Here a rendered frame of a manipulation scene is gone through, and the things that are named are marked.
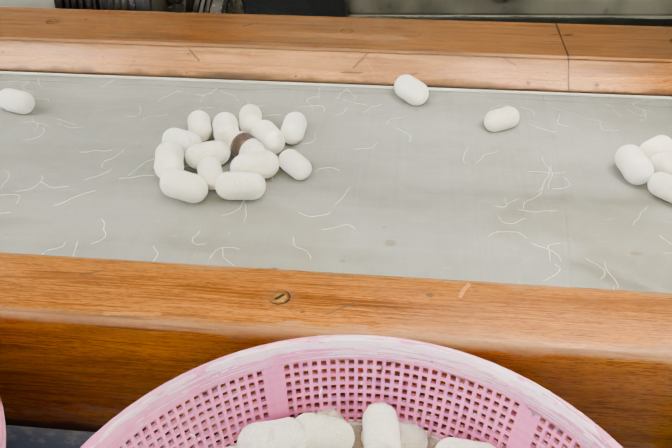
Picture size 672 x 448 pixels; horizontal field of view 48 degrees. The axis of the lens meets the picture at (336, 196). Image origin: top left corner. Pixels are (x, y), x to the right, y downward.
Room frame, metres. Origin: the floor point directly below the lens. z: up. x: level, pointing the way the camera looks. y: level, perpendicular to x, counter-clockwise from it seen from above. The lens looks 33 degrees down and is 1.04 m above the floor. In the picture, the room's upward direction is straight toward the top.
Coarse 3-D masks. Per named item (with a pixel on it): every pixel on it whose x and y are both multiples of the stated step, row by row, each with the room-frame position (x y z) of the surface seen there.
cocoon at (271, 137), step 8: (264, 120) 0.53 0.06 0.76; (256, 128) 0.53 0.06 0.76; (264, 128) 0.52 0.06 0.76; (272, 128) 0.52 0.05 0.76; (256, 136) 0.52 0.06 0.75; (264, 136) 0.51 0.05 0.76; (272, 136) 0.51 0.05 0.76; (280, 136) 0.51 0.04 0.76; (264, 144) 0.51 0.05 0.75; (272, 144) 0.51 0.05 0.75; (280, 144) 0.51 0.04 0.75
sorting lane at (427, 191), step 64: (0, 128) 0.56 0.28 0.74; (64, 128) 0.56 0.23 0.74; (128, 128) 0.56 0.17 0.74; (320, 128) 0.56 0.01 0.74; (384, 128) 0.56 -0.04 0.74; (448, 128) 0.56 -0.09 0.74; (512, 128) 0.56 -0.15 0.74; (576, 128) 0.56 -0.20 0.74; (640, 128) 0.55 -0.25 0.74; (0, 192) 0.46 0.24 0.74; (64, 192) 0.46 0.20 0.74; (128, 192) 0.46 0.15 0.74; (320, 192) 0.46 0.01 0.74; (384, 192) 0.46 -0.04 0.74; (448, 192) 0.46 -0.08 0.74; (512, 192) 0.46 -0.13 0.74; (576, 192) 0.46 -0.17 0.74; (640, 192) 0.46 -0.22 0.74; (128, 256) 0.39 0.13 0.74; (192, 256) 0.39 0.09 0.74; (256, 256) 0.39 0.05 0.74; (320, 256) 0.39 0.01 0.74; (384, 256) 0.38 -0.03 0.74; (448, 256) 0.38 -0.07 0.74; (512, 256) 0.38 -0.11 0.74; (576, 256) 0.38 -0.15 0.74; (640, 256) 0.38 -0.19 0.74
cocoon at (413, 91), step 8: (400, 80) 0.61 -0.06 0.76; (408, 80) 0.61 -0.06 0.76; (416, 80) 0.61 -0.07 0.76; (400, 88) 0.61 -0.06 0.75; (408, 88) 0.60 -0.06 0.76; (416, 88) 0.59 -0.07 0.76; (424, 88) 0.60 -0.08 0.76; (400, 96) 0.61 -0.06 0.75; (408, 96) 0.59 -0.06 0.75; (416, 96) 0.59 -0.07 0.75; (424, 96) 0.59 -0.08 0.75; (416, 104) 0.59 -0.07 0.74
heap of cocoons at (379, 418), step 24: (384, 408) 0.26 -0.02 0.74; (240, 432) 0.25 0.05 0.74; (264, 432) 0.24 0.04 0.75; (288, 432) 0.24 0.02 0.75; (312, 432) 0.24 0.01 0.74; (336, 432) 0.24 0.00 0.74; (360, 432) 0.26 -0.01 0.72; (384, 432) 0.24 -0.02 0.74; (408, 432) 0.25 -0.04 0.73; (432, 432) 0.26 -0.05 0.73
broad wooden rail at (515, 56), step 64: (0, 64) 0.68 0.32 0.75; (64, 64) 0.68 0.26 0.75; (128, 64) 0.67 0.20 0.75; (192, 64) 0.67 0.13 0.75; (256, 64) 0.66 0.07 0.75; (320, 64) 0.66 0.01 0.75; (384, 64) 0.65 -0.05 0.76; (448, 64) 0.65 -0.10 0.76; (512, 64) 0.64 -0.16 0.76; (576, 64) 0.64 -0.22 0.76; (640, 64) 0.63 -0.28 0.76
